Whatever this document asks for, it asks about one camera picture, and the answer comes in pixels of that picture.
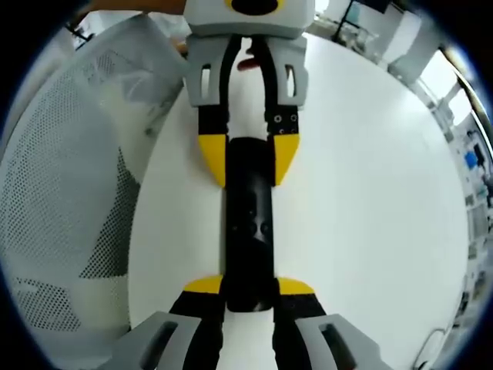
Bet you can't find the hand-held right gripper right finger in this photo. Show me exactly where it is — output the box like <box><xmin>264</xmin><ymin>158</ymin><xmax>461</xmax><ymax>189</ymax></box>
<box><xmin>272</xmin><ymin>275</ymin><xmax>388</xmax><ymax>370</ymax></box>

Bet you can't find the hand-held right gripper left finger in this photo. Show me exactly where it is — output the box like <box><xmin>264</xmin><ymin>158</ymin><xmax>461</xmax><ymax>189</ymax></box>
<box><xmin>109</xmin><ymin>274</ymin><xmax>225</xmax><ymax>370</ymax></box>

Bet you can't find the black remote control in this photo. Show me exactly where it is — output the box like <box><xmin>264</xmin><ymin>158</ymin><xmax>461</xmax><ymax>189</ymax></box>
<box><xmin>224</xmin><ymin>135</ymin><xmax>279</xmax><ymax>313</ymax></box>

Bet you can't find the white mesh office chair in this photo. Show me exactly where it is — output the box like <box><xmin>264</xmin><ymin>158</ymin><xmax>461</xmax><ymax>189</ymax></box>
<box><xmin>0</xmin><ymin>11</ymin><xmax>189</xmax><ymax>348</ymax></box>

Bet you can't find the grey table cable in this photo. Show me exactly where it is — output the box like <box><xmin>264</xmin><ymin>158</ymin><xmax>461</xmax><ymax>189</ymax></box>
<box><xmin>412</xmin><ymin>326</ymin><xmax>448</xmax><ymax>366</ymax></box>

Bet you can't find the wall display board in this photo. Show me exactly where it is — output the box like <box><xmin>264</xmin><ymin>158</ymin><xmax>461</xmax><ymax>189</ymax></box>
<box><xmin>442</xmin><ymin>103</ymin><xmax>493</xmax><ymax>309</ymax></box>

